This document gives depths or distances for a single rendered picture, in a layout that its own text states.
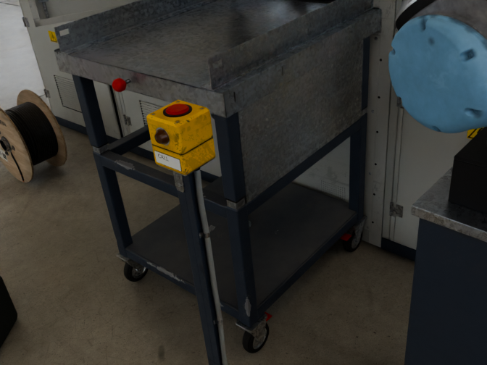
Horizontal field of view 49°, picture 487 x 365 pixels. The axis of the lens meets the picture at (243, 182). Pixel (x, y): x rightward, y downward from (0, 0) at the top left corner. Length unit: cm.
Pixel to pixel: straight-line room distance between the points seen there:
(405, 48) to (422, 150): 103
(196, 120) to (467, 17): 45
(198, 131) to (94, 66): 59
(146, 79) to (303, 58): 38
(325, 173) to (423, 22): 134
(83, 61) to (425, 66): 100
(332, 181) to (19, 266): 122
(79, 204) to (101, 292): 62
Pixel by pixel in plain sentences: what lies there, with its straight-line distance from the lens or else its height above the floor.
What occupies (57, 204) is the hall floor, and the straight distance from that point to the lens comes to 253.
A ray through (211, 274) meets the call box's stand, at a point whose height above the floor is 53.
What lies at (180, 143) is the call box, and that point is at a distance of 90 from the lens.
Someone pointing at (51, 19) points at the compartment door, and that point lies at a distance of 192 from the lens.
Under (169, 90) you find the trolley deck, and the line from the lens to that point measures 125.
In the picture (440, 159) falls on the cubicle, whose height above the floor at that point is 43.
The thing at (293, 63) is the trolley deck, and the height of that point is 83.
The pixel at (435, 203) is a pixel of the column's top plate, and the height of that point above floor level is 75.
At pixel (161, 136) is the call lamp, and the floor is 88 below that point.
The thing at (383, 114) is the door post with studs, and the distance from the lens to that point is 175.
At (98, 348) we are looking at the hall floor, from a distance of 180.
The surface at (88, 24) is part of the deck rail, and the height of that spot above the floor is 89.
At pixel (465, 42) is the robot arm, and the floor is 107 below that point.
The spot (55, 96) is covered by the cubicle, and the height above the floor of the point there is 20.
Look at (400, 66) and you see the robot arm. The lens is 73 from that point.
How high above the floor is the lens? 127
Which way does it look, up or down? 32 degrees down
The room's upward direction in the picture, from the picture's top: 6 degrees counter-clockwise
